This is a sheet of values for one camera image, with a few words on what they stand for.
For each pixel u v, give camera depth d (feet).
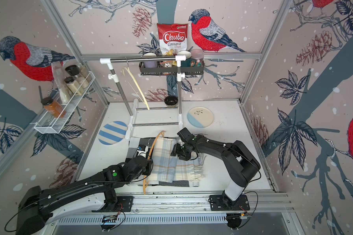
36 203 1.36
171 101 3.88
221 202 2.17
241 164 1.50
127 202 2.40
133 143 3.13
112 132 3.40
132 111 3.40
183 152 2.50
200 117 3.62
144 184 2.43
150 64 2.69
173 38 2.58
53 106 2.19
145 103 2.43
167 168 2.67
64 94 2.33
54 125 2.06
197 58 2.77
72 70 2.53
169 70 2.86
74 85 2.51
